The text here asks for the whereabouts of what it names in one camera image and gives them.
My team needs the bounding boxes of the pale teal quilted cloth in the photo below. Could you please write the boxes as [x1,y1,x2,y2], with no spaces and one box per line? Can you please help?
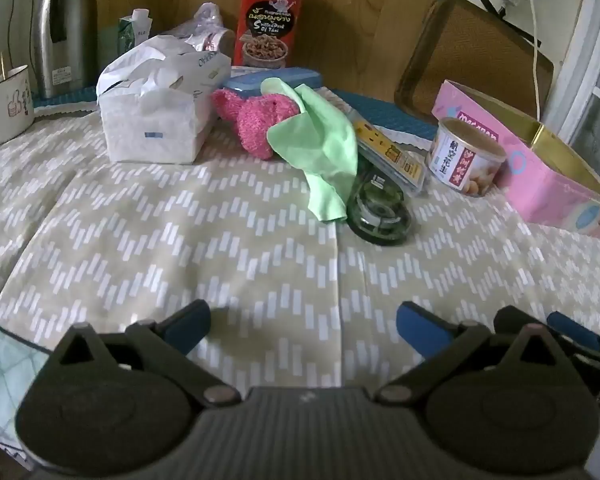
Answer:
[0,315,48,441]

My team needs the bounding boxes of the wooden panel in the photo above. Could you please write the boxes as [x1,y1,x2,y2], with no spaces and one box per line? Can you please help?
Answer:
[90,0,443,96]

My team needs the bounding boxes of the pink fuzzy plush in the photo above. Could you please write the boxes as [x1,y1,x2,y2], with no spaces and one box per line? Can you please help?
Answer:
[211,78,301,161]

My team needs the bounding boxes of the white cable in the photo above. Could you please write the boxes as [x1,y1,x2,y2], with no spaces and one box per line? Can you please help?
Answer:
[527,0,543,123]

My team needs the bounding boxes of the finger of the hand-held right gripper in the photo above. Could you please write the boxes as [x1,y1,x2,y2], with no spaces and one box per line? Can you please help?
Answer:
[547,311,600,361]
[494,306,551,333]

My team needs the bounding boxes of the white printed mug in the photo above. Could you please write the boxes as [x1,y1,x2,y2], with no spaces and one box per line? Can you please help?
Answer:
[0,65,35,145]

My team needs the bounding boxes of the blue plastic case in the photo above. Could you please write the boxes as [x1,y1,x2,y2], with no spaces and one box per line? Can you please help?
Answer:
[223,67,324,98]

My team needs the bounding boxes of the white window frame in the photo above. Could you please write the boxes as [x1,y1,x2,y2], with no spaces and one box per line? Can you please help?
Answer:
[545,0,600,196]

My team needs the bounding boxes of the stainless steel thermos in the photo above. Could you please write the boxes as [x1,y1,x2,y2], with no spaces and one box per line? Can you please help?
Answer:
[34,0,98,100]

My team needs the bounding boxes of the yellow label clear package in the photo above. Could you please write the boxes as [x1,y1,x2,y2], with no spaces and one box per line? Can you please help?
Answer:
[352,112,428,196]

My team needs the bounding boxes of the brown tray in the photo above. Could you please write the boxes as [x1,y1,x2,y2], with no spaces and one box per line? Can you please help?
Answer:
[395,0,555,126]

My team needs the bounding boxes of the red snack box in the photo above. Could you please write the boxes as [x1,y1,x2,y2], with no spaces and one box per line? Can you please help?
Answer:
[233,0,307,70]

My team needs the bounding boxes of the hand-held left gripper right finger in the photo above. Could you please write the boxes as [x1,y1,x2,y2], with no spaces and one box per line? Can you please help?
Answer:
[375,301,566,404]

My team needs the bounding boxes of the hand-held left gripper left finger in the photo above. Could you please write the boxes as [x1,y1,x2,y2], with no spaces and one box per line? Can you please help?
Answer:
[55,299,242,406]

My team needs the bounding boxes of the white labelled food can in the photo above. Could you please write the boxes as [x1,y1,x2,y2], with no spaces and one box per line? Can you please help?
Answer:
[425,117,508,197]

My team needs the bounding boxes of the beige zigzag tablecloth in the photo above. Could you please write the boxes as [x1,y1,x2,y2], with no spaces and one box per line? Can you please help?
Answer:
[0,105,600,411]

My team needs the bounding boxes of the white tissue pack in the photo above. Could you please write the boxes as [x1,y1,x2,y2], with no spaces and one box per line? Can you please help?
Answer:
[96,35,232,164]

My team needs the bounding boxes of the green and white carton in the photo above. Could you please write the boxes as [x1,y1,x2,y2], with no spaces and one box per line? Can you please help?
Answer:
[117,8,153,58]

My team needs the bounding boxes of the clear plastic bag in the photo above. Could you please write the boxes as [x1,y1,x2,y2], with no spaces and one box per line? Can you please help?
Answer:
[172,2,236,53]

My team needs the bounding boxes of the light green cloth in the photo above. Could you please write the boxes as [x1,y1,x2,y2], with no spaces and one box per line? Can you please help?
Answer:
[267,83,358,222]

